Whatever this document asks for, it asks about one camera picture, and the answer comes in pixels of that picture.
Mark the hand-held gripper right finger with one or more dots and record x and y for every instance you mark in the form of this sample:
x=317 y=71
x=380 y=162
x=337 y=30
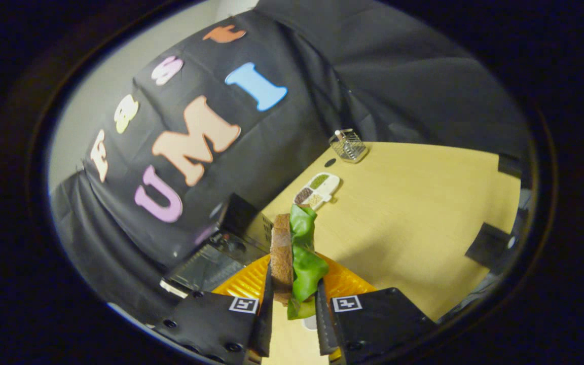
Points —
x=325 y=329

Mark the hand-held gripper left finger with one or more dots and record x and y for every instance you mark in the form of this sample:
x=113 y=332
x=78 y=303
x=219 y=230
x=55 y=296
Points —
x=265 y=329

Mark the lettuce sandwich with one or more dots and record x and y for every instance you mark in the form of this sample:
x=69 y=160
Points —
x=282 y=253

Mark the black toaster oven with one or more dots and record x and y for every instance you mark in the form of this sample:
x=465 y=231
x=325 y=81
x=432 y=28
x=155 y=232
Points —
x=241 y=218

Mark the white divided spice dish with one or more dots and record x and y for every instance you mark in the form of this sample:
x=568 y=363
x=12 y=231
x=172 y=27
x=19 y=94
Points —
x=328 y=185

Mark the black table grommet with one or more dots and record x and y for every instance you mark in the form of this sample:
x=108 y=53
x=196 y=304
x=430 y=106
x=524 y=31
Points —
x=330 y=162

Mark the black table clamp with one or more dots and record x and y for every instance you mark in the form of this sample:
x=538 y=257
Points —
x=489 y=243

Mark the black backdrop cloth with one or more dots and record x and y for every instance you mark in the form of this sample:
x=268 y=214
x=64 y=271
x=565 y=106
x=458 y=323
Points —
x=398 y=76

